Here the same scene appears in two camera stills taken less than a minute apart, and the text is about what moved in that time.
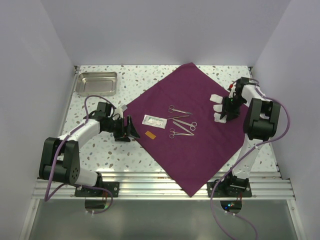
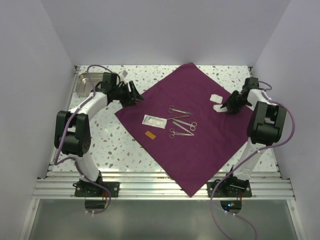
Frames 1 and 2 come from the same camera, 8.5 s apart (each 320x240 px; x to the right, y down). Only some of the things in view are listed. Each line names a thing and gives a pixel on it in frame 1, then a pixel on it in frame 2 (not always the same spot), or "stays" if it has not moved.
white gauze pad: (218, 107) stays
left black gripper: (119, 136) → (130, 100)
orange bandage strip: (150, 135) stays
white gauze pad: (216, 98) stays
